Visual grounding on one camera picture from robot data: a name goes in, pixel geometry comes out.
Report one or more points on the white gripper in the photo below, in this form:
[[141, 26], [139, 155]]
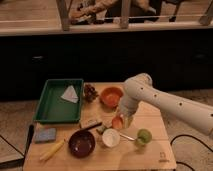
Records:
[[127, 108]]

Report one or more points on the orange red apple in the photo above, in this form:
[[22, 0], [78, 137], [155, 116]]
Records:
[[117, 123]]

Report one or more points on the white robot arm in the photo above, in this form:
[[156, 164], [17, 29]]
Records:
[[139, 88]]

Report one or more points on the orange bowl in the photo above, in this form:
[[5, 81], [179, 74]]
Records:
[[110, 96]]

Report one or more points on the dark purple bowl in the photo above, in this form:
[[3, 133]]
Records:
[[81, 144]]

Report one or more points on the green cucumber toy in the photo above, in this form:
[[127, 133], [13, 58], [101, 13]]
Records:
[[100, 130]]

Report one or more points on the white cup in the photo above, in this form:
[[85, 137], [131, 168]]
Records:
[[111, 138]]

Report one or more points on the brown grape bunch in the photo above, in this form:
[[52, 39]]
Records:
[[90, 93]]

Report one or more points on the black and wood brush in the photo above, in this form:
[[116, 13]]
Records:
[[90, 123]]

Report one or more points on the white folded cloth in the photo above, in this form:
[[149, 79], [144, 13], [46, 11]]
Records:
[[70, 94]]

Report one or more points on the green plastic tray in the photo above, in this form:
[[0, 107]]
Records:
[[52, 109]]

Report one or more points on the yellow banana toy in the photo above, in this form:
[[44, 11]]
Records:
[[49, 153]]

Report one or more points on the blue sponge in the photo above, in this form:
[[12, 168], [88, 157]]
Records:
[[45, 135]]

